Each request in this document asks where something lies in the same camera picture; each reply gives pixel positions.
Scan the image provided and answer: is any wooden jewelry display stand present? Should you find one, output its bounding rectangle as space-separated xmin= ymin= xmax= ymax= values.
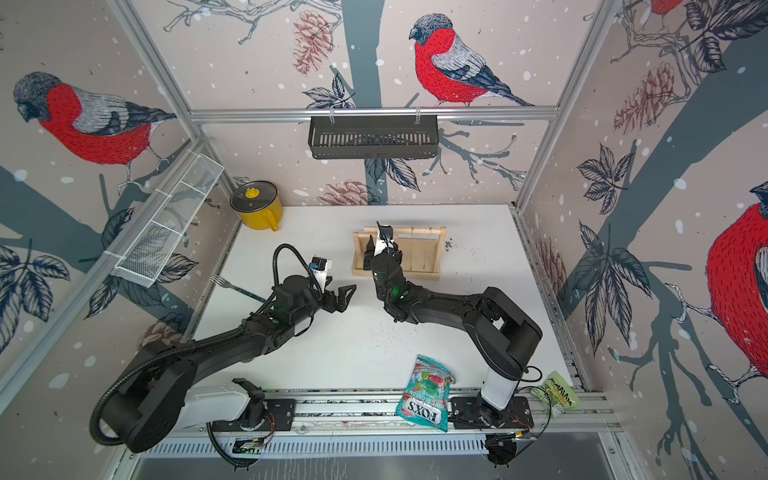
xmin=352 ymin=226 xmax=447 ymax=280

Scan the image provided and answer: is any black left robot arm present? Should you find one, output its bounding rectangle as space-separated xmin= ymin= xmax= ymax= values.
xmin=88 ymin=243 xmax=357 ymax=453

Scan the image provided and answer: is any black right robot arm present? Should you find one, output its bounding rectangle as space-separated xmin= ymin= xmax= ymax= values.
xmin=364 ymin=225 xmax=543 ymax=413

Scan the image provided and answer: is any yellow pot with lid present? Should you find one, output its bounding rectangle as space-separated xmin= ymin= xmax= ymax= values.
xmin=230 ymin=180 xmax=283 ymax=231

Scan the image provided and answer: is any Fox's candy bag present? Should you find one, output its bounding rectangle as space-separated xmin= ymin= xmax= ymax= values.
xmin=395 ymin=355 xmax=455 ymax=432

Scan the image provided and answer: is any green paper label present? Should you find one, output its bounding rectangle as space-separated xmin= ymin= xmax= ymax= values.
xmin=531 ymin=371 xmax=582 ymax=418

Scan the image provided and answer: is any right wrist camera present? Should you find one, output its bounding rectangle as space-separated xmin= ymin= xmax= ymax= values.
xmin=374 ymin=223 xmax=394 ymax=255

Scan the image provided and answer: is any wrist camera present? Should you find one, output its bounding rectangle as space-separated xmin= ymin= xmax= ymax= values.
xmin=309 ymin=256 xmax=331 ymax=289
xmin=374 ymin=223 xmax=394 ymax=255

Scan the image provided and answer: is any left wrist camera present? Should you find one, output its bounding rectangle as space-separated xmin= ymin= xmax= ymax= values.
xmin=309 ymin=256 xmax=331 ymax=289

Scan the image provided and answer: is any fork with green handle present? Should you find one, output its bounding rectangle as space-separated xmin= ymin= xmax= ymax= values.
xmin=210 ymin=275 xmax=266 ymax=303

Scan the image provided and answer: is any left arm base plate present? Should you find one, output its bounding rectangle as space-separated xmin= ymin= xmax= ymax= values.
xmin=211 ymin=399 xmax=297 ymax=433

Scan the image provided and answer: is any black hanging wire basket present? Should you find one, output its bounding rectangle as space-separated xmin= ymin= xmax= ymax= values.
xmin=308 ymin=115 xmax=439 ymax=160

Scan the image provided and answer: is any aluminium front rail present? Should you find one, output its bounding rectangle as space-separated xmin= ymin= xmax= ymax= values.
xmin=147 ymin=383 xmax=622 ymax=439

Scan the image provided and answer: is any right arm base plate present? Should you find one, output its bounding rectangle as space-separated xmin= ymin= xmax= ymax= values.
xmin=448 ymin=395 xmax=534 ymax=430

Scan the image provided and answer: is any white wire wall shelf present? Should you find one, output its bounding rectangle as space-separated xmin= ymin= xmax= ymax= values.
xmin=111 ymin=153 xmax=224 ymax=288

